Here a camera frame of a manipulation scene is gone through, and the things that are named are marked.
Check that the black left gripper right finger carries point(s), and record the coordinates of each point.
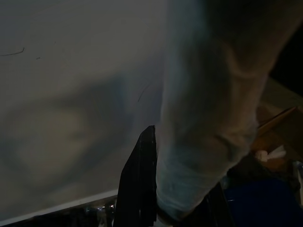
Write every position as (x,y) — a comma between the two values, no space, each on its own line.
(213,210)

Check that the open brown cardboard box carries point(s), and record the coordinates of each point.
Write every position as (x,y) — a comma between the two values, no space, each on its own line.
(279,134)

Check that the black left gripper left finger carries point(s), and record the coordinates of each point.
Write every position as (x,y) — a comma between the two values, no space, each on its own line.
(137,179)

